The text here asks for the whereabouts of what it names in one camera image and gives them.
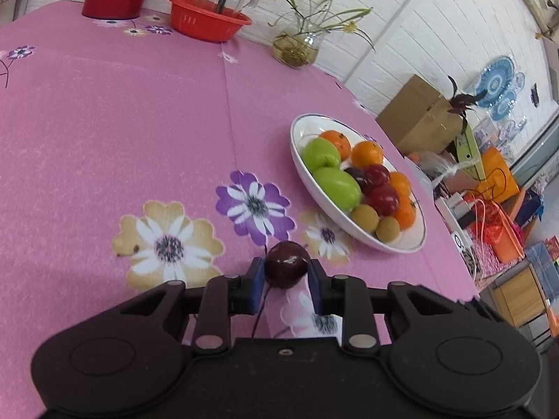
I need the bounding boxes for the dark purple plum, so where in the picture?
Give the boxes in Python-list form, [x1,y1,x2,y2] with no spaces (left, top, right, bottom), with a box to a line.
[344,167,370,194]
[263,240,311,289]

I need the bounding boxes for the large orange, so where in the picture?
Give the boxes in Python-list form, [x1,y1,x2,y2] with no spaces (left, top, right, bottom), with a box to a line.
[392,196,417,231]

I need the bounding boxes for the large red apple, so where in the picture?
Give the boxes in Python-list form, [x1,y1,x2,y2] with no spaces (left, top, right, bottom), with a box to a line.
[366,184,400,216]

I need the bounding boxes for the brown kiwi fruit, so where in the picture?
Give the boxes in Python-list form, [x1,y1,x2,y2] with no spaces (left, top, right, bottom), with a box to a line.
[375,216,401,243]

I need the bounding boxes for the brown kiwi on plate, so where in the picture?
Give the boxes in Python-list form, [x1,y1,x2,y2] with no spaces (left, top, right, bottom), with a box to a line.
[350,204,380,234]

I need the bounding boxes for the green apple lower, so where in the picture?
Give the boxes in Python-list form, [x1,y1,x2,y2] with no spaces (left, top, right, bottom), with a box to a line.
[313,168,362,213]

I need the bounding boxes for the green apple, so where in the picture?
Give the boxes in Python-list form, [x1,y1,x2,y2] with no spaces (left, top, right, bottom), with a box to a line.
[300,137,341,173]
[313,168,362,213]

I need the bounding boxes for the dark purple plum on plate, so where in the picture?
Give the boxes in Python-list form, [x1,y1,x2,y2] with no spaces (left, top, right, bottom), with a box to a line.
[344,167,370,194]

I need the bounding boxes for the orange at plate right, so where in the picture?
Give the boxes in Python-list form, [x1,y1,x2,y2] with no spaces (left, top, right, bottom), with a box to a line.
[390,171,411,198]

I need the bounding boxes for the red plum on plate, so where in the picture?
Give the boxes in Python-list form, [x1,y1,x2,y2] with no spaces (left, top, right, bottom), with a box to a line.
[364,164,390,188]

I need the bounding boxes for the white power strip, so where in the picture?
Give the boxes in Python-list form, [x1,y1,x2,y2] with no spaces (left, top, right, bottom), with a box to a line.
[435,193,475,244]

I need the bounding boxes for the smooth orange back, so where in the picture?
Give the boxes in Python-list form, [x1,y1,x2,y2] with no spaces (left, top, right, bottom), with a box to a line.
[350,140,384,169]

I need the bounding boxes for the green apple upper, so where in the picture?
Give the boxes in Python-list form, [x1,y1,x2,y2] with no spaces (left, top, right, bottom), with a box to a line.
[300,137,341,173]

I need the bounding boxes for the mandarin orange with stem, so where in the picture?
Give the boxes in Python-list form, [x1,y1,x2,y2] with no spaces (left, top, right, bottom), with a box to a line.
[319,130,351,161]

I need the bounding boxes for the clear plastic bag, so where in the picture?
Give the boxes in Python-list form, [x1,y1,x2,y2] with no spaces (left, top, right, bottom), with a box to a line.
[407,152,480,190]

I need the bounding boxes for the pink floral tablecloth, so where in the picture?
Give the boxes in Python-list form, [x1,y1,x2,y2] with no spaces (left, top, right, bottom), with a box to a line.
[1,2,475,418]

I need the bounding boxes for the orange plastic basket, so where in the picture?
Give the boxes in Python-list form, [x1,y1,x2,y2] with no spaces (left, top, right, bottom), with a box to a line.
[478,207,525,264]

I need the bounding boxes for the wooden cabinet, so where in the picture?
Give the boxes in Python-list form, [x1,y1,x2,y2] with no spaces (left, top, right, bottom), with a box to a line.
[486,265,547,328]

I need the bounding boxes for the green box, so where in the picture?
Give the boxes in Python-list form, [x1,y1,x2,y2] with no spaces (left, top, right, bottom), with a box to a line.
[455,126,486,182]

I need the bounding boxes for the orange bag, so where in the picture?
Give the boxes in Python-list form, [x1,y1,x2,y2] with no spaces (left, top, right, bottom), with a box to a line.
[475,148,519,203]

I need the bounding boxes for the brown cardboard box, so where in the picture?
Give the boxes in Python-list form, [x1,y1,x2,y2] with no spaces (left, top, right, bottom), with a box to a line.
[376,75,463,155]

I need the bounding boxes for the dark purple leaf plant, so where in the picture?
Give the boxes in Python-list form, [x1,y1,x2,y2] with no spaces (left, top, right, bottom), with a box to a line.
[448,76,487,135]

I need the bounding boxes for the glass vase with plant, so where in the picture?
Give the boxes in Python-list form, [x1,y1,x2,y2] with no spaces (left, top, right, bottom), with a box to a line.
[269,0,375,69]

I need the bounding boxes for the blue decorative fan plates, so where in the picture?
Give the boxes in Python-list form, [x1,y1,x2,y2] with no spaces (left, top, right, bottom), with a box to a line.
[468,56,527,142]

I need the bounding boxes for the red plastic basin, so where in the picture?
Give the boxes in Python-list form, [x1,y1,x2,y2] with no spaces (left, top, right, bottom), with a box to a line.
[169,0,252,43]

